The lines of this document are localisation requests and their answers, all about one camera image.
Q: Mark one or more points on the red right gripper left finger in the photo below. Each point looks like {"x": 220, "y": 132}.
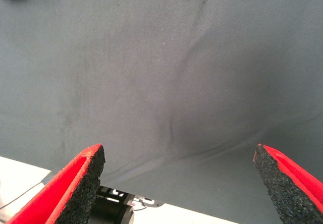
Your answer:
{"x": 63, "y": 191}

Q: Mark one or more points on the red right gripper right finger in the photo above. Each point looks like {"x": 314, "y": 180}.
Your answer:
{"x": 290, "y": 191}

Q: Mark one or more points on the dark grey table cloth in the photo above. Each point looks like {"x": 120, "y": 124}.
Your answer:
{"x": 164, "y": 70}

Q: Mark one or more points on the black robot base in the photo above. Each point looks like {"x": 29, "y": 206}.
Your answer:
{"x": 111, "y": 211}

